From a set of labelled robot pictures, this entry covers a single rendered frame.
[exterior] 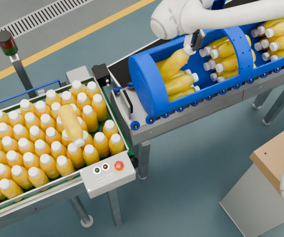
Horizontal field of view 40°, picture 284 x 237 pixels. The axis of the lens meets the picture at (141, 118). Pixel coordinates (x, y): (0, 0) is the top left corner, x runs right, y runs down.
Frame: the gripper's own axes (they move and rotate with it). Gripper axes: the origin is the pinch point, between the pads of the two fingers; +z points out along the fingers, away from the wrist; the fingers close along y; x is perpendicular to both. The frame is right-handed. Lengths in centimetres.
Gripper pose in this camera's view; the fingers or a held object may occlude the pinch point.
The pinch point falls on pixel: (190, 44)
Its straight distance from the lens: 161.2
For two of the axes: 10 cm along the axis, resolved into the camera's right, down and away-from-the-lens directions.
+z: -0.2, 4.3, 9.0
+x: -9.1, 3.7, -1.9
